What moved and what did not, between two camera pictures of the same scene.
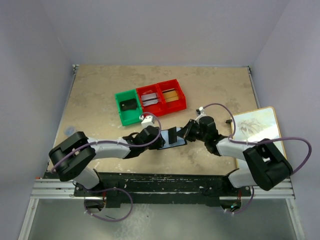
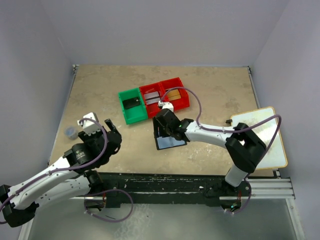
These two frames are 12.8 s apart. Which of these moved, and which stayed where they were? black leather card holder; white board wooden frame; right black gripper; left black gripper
Moved: right black gripper; left black gripper
Stayed: black leather card holder; white board wooden frame
